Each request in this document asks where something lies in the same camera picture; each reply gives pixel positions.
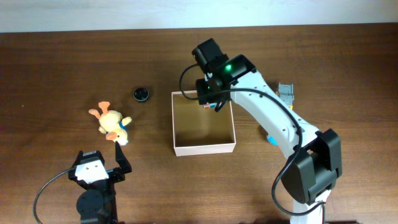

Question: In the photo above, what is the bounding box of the colourful puzzle cube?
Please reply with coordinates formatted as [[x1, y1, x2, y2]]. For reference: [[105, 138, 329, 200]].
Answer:
[[203, 103, 216, 110]]

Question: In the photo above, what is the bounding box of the small black round cap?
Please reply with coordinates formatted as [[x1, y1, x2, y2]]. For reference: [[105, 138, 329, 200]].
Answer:
[[133, 88, 149, 103]]

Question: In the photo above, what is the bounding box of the yellow and grey toy truck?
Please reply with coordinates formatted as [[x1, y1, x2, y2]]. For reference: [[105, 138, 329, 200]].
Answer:
[[276, 83, 295, 110]]

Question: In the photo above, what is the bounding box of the blue toy ball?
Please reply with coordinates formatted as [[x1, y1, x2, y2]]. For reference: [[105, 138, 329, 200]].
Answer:
[[267, 134, 278, 146]]

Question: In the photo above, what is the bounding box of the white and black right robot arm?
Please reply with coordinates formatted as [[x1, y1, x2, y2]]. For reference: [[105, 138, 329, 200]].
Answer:
[[192, 39, 343, 223]]

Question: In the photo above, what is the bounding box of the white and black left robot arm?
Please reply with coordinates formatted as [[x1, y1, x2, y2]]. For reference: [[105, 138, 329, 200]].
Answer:
[[68, 142, 132, 224]]

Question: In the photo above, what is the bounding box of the yellow plush duck toy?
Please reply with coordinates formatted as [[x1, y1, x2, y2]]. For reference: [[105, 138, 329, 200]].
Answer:
[[88, 101, 132, 146]]

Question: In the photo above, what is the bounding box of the pink open cardboard box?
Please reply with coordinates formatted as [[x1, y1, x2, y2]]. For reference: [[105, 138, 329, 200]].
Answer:
[[171, 91, 236, 156]]

